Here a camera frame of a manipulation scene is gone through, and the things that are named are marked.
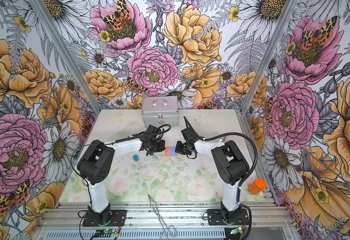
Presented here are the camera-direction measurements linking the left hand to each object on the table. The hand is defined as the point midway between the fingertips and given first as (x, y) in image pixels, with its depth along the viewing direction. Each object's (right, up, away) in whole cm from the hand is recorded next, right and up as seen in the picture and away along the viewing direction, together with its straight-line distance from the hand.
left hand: (164, 151), depth 96 cm
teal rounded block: (-18, -4, -1) cm, 18 cm away
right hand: (+8, -2, -1) cm, 8 cm away
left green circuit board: (-26, -35, -23) cm, 49 cm away
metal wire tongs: (+6, -33, -24) cm, 41 cm away
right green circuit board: (+36, -33, -24) cm, 55 cm away
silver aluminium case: (-6, +27, +16) cm, 32 cm away
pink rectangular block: (+3, 0, -1) cm, 3 cm away
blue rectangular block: (+6, 0, -2) cm, 6 cm away
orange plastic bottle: (+48, -13, -21) cm, 54 cm away
